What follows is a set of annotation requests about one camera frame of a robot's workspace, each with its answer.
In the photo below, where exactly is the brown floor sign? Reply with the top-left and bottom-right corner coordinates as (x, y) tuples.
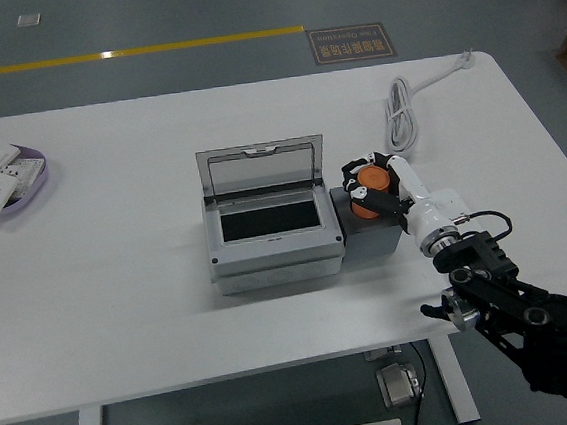
(304, 20), (398, 67)

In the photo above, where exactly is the purple oval tray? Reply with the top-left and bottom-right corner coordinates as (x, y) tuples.
(0, 139), (54, 218)

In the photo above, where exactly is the grey plastic enclosure box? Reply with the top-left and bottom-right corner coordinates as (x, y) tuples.
(199, 181), (350, 299)

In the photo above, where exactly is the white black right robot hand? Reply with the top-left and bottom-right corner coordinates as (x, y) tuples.
(339, 143), (464, 263)

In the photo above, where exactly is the transparent grey-framed box lid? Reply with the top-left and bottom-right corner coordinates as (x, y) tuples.
(194, 132), (330, 207)

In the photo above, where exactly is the white power cable with plug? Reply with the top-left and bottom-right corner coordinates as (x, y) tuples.
(378, 49), (485, 159)

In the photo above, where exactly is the black cable under table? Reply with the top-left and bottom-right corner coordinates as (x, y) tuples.
(403, 340), (432, 425)

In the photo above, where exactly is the silver metal floor box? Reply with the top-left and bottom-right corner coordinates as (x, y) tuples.
(373, 359), (427, 411)

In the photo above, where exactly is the metal table bracket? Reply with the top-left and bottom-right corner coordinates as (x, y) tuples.
(363, 344), (405, 363)

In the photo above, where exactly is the grey cube with round hole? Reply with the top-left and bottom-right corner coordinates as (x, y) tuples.
(328, 179), (408, 269)

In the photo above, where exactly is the white multi-hole socket plate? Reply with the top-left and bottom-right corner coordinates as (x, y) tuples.
(0, 154), (49, 204)

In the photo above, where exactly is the orange cylinder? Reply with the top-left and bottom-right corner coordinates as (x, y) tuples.
(345, 162), (397, 222)

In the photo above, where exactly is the yellow floor tape line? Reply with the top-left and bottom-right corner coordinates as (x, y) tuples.
(0, 24), (308, 78)

